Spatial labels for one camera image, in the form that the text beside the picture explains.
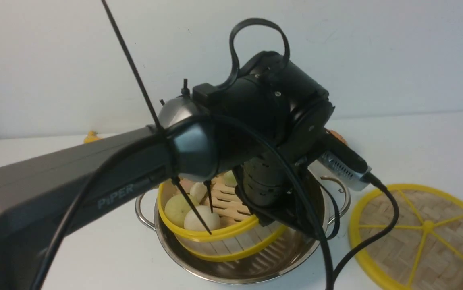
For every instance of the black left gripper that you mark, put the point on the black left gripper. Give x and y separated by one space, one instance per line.
271 197

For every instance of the yellow bamboo steamer basket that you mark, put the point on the yellow bamboo steamer basket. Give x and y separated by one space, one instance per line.
241 235

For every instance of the yellow woven bamboo steamer lid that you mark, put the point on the yellow woven bamboo steamer lid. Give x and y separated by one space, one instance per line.
424 251

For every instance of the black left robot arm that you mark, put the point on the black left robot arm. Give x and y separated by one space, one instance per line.
287 107

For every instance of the stainless steel pot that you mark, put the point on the stainless steel pot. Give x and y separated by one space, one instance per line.
283 255

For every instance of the green-white dumpling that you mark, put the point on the green-white dumpling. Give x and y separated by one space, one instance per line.
229 179

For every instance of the brown potato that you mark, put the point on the brown potato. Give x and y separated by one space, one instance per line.
338 136

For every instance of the white bun at back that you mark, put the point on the white bun at back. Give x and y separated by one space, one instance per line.
198 191

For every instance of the white round bun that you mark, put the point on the white round bun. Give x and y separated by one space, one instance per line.
210 218

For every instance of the yellow banana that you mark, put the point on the yellow banana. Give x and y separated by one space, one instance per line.
91 137

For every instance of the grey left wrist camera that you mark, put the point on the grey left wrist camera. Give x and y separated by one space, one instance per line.
344 163

